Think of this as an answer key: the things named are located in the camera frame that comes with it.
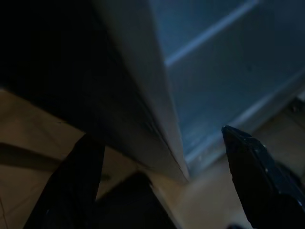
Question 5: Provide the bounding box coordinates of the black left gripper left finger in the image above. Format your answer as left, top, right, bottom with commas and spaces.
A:
23, 133, 106, 229

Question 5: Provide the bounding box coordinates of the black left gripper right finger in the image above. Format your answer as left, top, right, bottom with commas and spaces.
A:
221, 125, 305, 229

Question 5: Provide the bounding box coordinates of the silver two-door fridge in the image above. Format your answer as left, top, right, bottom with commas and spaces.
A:
0, 0, 305, 186

